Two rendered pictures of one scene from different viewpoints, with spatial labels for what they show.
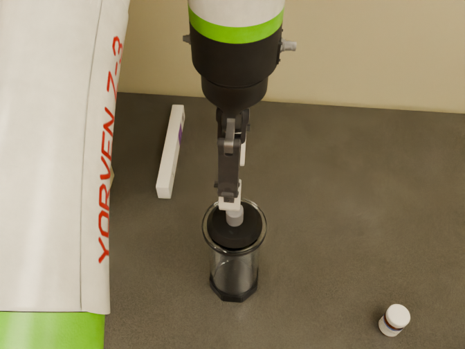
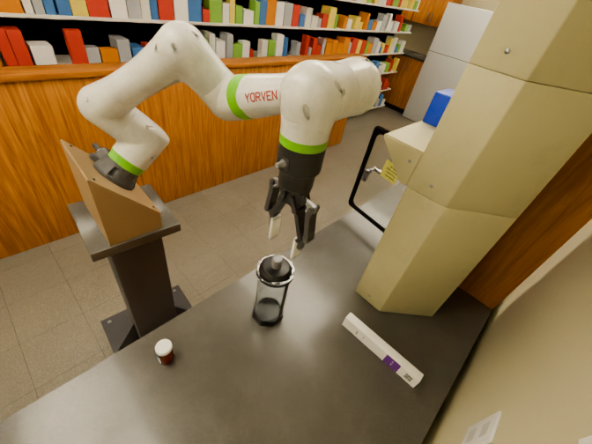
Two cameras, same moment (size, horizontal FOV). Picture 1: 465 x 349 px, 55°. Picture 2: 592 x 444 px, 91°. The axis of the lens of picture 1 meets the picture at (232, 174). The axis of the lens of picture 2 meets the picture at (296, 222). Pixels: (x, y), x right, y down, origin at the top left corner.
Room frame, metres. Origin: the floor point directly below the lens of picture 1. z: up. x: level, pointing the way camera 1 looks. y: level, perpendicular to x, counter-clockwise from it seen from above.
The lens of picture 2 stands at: (0.68, -0.43, 1.79)
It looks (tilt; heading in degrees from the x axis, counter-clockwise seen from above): 40 degrees down; 122
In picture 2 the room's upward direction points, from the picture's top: 12 degrees clockwise
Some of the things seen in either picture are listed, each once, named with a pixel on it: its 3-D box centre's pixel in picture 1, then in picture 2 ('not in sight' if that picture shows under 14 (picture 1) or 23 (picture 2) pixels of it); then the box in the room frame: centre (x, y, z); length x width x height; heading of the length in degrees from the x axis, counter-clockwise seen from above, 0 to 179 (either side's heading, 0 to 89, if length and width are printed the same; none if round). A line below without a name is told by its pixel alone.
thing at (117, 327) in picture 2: not in sight; (144, 286); (-0.34, -0.10, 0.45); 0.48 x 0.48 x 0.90; 81
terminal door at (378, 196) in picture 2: not in sight; (387, 186); (0.40, 0.64, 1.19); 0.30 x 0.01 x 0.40; 168
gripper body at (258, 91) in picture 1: (234, 93); (294, 187); (0.39, 0.00, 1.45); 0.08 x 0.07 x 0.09; 175
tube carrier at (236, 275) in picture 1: (234, 253); (271, 292); (0.38, 0.00, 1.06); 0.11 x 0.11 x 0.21
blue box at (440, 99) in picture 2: not in sight; (450, 110); (0.50, 0.56, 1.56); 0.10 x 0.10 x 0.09; 85
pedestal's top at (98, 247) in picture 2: not in sight; (125, 218); (-0.34, -0.10, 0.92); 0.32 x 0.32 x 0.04; 81
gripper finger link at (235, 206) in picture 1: (229, 194); (274, 226); (0.34, 0.00, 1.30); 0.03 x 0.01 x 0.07; 85
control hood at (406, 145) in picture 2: not in sight; (422, 146); (0.49, 0.46, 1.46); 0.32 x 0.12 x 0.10; 85
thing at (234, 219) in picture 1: (234, 219); (276, 266); (0.38, 0.00, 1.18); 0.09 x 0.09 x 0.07
